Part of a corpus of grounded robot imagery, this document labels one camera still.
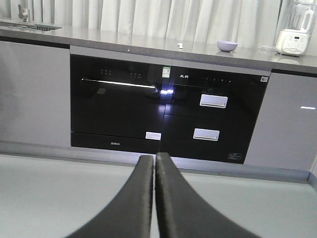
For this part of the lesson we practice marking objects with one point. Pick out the purple plastic bowl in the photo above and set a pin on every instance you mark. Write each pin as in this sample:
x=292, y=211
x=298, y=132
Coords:
x=227, y=46

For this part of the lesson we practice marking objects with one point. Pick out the clear plastic wrap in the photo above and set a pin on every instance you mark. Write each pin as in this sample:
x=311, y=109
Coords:
x=266, y=49

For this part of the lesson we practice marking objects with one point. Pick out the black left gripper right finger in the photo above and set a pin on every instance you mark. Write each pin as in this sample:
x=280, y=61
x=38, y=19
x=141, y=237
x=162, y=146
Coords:
x=182, y=213

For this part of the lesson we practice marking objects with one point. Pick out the black drawer sterilizer cabinet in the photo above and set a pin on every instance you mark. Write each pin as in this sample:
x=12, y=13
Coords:
x=211, y=115

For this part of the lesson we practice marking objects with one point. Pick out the black built-in dishwasher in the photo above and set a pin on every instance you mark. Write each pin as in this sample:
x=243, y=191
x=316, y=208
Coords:
x=117, y=104

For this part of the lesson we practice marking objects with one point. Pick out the chrome kitchen faucet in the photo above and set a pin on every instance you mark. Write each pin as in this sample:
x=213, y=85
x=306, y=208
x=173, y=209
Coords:
x=24, y=12

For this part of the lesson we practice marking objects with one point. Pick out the white pleated curtain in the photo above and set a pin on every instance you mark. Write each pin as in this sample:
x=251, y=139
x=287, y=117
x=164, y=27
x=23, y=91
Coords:
x=249, y=23

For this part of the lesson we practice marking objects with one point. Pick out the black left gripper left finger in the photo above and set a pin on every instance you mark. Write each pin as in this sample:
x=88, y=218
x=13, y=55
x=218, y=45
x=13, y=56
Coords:
x=129, y=213

